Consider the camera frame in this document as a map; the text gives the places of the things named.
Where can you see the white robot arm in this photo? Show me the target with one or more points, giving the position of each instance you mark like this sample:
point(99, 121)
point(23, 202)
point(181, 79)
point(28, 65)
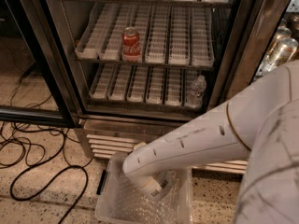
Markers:
point(261, 125)

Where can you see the stainless steel fridge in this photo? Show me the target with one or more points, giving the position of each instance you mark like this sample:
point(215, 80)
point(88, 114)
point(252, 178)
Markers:
point(108, 126)

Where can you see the red coca-cola can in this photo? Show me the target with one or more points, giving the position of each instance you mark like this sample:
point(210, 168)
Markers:
point(130, 45)

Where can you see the open glass fridge door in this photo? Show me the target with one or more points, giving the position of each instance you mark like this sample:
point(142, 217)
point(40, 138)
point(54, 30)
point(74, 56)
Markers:
point(35, 87)

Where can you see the closed glass fridge door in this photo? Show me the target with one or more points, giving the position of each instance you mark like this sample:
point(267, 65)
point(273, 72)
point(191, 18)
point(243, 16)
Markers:
point(251, 28)

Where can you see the silver gold can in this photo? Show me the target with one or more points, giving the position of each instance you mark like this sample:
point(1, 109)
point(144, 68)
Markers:
point(282, 53)

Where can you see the clear plastic storage bin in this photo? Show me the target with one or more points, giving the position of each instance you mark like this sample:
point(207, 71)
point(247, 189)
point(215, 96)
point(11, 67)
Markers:
point(110, 184)

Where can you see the bubble wrap sheet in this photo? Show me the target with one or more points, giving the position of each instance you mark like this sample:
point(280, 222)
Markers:
point(132, 205)

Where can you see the clear plastic water bottle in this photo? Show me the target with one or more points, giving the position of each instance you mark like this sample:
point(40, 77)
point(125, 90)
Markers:
point(195, 93)

